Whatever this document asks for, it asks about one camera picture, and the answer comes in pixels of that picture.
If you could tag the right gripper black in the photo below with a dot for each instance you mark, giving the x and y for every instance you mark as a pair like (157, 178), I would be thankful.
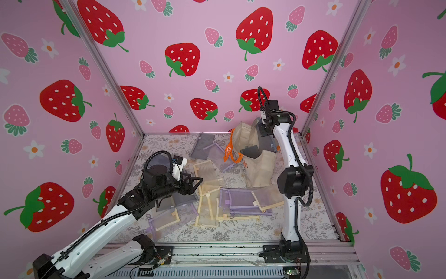
(262, 131)

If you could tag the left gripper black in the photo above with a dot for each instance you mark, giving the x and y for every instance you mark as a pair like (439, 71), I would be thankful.
(189, 189)

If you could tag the purple-trim mesh pouch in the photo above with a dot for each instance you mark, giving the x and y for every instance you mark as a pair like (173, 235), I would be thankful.
(238, 204)

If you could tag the beige canvas bag orange handles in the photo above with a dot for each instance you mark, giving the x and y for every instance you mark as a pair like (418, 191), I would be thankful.
(257, 172)

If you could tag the blue-grey mesh pencil pouch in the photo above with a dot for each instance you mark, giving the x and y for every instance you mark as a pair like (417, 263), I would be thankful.
(259, 144)

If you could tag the yellow-trim mesh pouch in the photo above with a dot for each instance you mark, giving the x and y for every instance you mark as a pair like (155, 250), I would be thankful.
(268, 197)
(209, 173)
(209, 193)

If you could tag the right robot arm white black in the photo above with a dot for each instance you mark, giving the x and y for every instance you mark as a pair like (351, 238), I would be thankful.
(295, 181)

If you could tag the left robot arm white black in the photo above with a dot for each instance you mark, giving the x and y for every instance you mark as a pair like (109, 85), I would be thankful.
(129, 209)

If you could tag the grey mesh pouch left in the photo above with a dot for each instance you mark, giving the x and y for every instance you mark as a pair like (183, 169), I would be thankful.
(176, 200)

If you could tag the grey mesh pouch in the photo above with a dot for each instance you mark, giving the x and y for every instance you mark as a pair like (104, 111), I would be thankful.
(204, 140)
(176, 200)

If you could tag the purple mesh pouch back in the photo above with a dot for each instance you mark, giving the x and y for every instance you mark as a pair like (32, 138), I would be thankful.
(216, 154)

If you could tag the grey mesh pouch far back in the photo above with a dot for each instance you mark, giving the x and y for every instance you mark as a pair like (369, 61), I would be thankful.
(204, 140)

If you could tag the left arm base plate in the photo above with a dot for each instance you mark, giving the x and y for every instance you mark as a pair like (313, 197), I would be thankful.
(154, 255)

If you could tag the aluminium frame rail front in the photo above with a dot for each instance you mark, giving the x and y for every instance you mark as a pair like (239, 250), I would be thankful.
(326, 253)

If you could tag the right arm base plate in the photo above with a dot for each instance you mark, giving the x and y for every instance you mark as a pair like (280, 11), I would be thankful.
(284, 254)

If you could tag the right frame post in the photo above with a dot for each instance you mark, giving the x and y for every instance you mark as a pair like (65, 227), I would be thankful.
(350, 31)

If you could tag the frame post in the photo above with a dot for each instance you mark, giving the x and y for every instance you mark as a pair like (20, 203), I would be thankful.
(75, 17)
(350, 31)

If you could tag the left frame post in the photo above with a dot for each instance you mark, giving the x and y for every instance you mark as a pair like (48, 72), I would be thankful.
(75, 17)

